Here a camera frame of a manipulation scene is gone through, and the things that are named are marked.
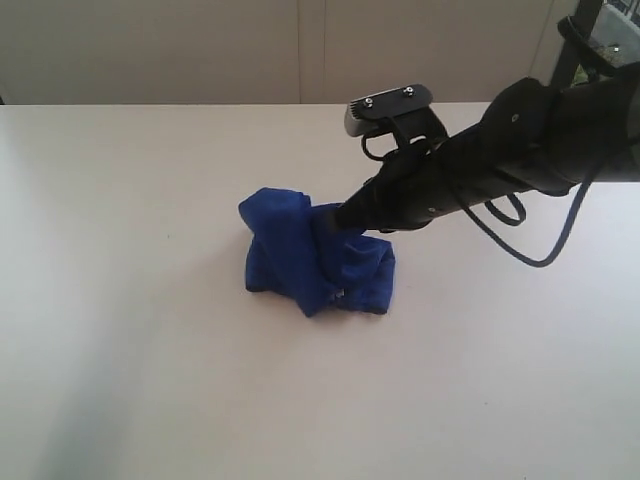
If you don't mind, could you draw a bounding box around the black window frame post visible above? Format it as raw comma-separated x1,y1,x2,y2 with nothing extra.
549,0,606,88

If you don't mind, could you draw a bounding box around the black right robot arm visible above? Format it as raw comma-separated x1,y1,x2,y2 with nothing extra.
335,64,639,232

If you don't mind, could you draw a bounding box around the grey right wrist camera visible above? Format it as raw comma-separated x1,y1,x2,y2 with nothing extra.
344,84,448,147

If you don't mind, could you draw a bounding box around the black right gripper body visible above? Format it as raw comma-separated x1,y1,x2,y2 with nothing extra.
362,132,533,232

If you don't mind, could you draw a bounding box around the green tree outside window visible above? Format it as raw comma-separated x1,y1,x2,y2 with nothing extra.
571,44,623,86

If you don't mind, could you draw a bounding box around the blue cloth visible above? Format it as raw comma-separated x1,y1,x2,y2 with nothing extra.
238,187,396,317

